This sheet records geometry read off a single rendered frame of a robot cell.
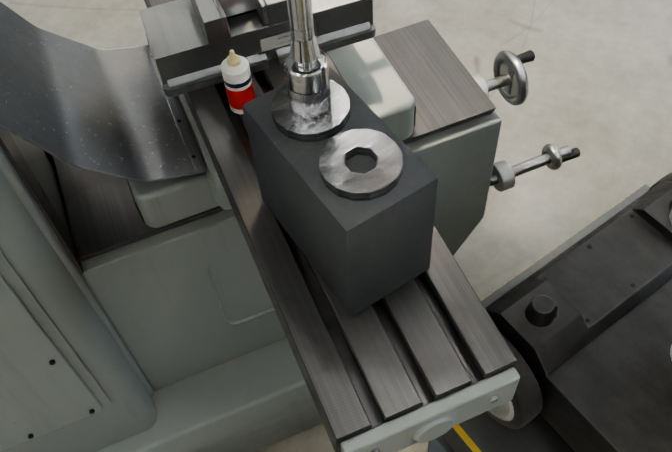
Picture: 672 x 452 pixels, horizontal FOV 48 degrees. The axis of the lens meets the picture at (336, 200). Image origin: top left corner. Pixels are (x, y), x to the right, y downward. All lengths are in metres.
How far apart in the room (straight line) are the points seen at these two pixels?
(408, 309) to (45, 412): 0.81
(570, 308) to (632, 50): 1.51
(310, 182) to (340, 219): 0.06
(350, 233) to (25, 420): 0.91
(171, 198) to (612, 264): 0.76
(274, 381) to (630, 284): 0.77
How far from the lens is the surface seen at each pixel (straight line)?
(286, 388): 1.68
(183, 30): 1.19
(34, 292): 1.24
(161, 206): 1.24
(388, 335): 0.94
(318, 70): 0.80
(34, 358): 1.37
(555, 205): 2.20
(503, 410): 1.39
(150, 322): 1.49
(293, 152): 0.83
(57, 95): 1.21
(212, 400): 1.69
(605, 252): 1.42
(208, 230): 1.30
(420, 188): 0.80
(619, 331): 1.37
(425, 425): 0.90
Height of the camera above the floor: 1.74
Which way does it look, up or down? 54 degrees down
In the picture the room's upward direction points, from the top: 5 degrees counter-clockwise
